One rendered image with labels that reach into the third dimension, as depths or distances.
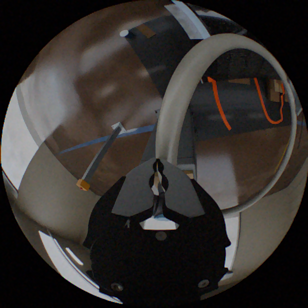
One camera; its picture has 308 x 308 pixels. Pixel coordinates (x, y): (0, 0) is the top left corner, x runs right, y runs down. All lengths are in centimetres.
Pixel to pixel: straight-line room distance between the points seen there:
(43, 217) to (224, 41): 680
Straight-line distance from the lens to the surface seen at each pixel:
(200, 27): 52
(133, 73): 138
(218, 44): 16
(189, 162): 70
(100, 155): 142
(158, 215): 70
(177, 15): 60
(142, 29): 140
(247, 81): 136
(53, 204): 653
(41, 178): 619
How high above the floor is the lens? 127
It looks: 41 degrees down
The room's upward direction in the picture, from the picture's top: 164 degrees counter-clockwise
